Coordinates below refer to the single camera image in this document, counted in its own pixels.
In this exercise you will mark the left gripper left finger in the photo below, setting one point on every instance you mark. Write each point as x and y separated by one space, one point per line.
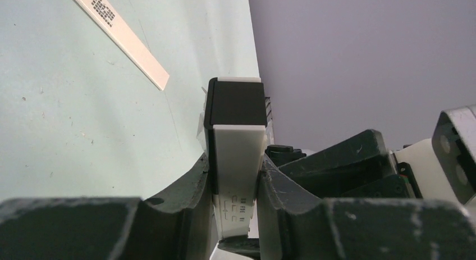
173 224

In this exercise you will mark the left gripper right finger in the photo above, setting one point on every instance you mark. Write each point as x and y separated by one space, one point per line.
295 224

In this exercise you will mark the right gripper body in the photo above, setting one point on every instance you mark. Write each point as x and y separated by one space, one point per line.
360 166

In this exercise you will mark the white remote control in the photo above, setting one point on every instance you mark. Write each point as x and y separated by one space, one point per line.
235 122

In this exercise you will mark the white battery cover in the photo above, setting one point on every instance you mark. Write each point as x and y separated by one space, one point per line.
109 20

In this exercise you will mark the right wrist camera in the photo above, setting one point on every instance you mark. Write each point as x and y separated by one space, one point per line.
443 167

